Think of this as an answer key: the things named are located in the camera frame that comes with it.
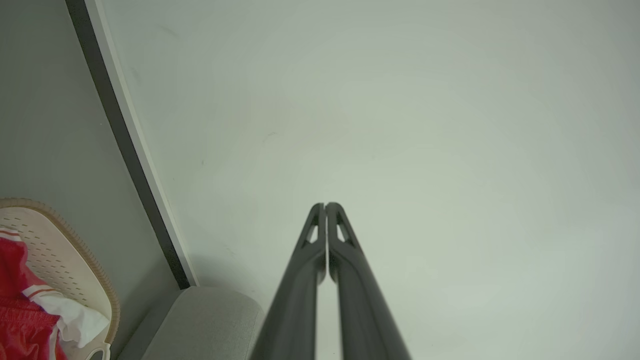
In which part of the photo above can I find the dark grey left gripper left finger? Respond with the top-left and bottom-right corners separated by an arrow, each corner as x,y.
250,202 -> 327,360

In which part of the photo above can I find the white perforated laundry basket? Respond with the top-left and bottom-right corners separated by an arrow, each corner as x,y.
0,197 -> 121,360

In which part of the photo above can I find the grey fabric sofa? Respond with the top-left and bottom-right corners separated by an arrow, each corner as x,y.
117,286 -> 266,360

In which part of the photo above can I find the red garment with white stripes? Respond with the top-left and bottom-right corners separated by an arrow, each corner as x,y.
0,227 -> 68,360

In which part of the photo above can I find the dark baseboard with white trim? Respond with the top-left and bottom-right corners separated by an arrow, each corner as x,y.
65,0 -> 199,291

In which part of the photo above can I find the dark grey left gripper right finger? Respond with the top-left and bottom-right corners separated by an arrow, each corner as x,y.
326,202 -> 412,360

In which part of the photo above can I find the white cloth garment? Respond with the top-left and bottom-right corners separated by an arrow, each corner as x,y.
22,285 -> 111,349

